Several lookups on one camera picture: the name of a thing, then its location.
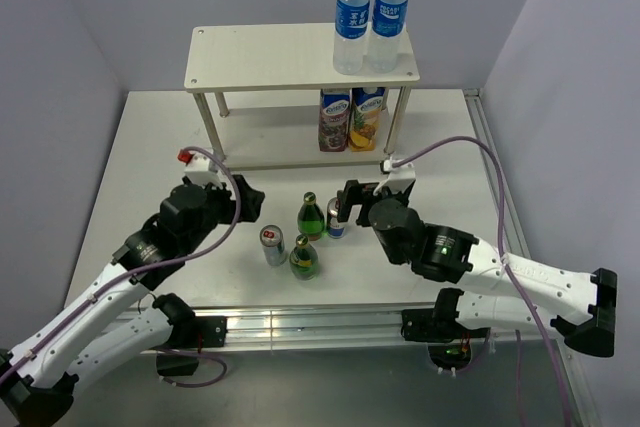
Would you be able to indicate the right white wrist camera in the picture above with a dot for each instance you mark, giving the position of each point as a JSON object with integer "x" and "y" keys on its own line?
{"x": 395, "y": 172}

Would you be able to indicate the rear green glass bottle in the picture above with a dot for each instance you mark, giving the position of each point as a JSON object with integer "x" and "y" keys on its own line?
{"x": 311, "y": 219}

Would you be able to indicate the silver drink can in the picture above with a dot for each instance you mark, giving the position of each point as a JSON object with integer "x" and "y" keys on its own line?
{"x": 272, "y": 241}
{"x": 334, "y": 227}

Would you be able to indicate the blue-label water bottle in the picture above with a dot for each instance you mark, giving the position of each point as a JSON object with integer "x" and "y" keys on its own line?
{"x": 388, "y": 22}
{"x": 351, "y": 24}

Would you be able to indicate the right silver drink can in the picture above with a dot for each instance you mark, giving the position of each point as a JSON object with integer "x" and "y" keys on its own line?
{"x": 334, "y": 227}

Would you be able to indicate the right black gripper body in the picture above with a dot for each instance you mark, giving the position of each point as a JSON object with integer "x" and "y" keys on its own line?
{"x": 394, "y": 256}

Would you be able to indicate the green glass bottle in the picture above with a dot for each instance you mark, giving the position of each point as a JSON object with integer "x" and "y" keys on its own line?
{"x": 303, "y": 259}
{"x": 311, "y": 219}

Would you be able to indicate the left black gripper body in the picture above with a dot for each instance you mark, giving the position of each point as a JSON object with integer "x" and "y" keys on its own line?
{"x": 220, "y": 210}

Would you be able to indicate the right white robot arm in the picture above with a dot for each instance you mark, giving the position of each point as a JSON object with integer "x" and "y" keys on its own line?
{"x": 483, "y": 287}

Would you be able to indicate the left silver drink can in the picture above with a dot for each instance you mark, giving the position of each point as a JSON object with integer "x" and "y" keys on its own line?
{"x": 272, "y": 241}

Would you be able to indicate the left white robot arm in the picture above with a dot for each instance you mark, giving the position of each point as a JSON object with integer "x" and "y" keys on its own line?
{"x": 41, "y": 376}

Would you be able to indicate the yellow pineapple juice carton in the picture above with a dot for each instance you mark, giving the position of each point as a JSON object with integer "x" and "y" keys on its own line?
{"x": 366, "y": 106}

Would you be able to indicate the purple grape juice carton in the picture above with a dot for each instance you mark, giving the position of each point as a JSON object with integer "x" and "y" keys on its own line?
{"x": 334, "y": 113}

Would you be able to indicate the front green glass bottle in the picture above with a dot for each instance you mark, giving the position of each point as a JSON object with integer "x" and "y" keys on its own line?
{"x": 303, "y": 259}

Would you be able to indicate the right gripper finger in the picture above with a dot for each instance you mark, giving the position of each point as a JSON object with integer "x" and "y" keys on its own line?
{"x": 405, "y": 191}
{"x": 353, "y": 194}

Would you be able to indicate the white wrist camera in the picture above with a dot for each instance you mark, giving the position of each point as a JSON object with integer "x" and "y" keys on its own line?
{"x": 395, "y": 172}
{"x": 199, "y": 169}

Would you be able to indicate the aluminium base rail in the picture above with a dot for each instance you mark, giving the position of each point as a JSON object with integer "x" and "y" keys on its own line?
{"x": 210, "y": 333}

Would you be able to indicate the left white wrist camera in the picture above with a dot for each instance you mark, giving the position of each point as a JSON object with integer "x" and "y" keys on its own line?
{"x": 199, "y": 169}

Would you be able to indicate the white two-tier wooden shelf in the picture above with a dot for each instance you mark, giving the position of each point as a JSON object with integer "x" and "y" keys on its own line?
{"x": 257, "y": 88}

